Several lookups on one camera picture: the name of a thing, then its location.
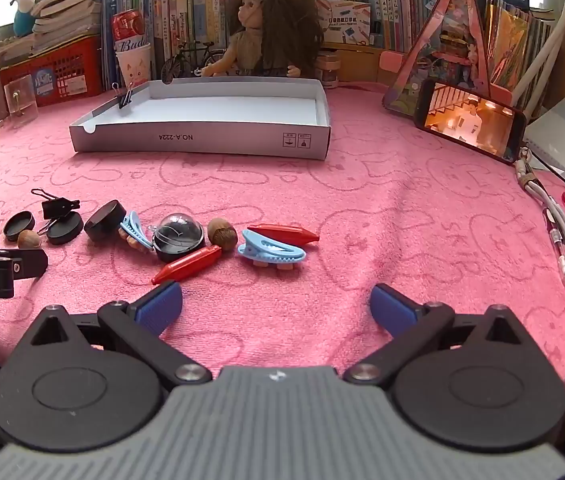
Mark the clear glass mug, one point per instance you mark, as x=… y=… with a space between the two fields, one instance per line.
x=20 y=105

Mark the clear pink pen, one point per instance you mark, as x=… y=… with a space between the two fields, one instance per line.
x=559 y=255

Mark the red drink can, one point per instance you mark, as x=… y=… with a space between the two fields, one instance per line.
x=130 y=25

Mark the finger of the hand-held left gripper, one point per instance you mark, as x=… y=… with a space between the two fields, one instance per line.
x=30 y=263

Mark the small lidded jar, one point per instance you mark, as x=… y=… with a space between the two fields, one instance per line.
x=330 y=72

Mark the black smartphone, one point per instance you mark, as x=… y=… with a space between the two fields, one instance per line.
x=467 y=115

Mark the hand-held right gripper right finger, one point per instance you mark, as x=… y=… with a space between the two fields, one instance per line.
x=391 y=307

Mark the small blue hair clip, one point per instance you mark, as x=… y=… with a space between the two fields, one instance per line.
x=135 y=227

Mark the white pipe rack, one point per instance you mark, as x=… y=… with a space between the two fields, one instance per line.
x=562 y=20

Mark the pink triangular pencil case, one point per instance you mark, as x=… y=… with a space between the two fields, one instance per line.
x=454 y=35

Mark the black miniature bicycle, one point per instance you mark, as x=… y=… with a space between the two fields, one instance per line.
x=172 y=67

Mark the black binder clip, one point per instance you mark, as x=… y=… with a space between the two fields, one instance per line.
x=125 y=99
x=60 y=207

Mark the stack of lying books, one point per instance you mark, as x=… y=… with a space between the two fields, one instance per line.
x=65 y=15

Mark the large blue hair clip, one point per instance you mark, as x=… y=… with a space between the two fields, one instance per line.
x=267 y=252

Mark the red plastic crayon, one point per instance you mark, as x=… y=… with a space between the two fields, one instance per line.
x=187 y=265
x=282 y=234

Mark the clear dome black base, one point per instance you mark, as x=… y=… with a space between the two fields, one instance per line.
x=178 y=237

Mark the shallow black round lid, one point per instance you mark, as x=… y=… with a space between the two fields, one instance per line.
x=17 y=222

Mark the small brown hazelnut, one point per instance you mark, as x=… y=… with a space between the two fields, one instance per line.
x=29 y=239

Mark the row of picture books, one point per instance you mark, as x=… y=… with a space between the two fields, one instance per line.
x=512 y=45

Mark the red plastic crate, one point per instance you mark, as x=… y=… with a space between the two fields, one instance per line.
x=62 y=72

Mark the pink bunny print towel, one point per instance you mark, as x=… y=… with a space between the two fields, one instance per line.
x=387 y=210

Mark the brown-haired doll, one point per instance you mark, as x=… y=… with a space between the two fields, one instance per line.
x=272 y=20

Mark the white cardboard box tray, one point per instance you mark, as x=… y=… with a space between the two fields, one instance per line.
x=202 y=110

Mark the row of upright books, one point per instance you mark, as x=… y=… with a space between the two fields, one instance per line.
x=202 y=5

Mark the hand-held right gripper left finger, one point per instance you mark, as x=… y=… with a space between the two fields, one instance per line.
x=160 y=305

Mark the blue white round plush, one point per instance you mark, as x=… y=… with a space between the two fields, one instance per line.
x=25 y=20

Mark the white paper cup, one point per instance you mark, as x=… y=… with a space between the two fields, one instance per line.
x=135 y=65

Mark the wooden drawer organiser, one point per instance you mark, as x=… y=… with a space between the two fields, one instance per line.
x=362 y=62

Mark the thick black round puck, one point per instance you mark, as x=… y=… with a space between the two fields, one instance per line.
x=105 y=221

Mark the brown acorn nut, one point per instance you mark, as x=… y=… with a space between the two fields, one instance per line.
x=222 y=235

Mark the white illustrated carton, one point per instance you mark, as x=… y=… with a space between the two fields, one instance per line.
x=342 y=22

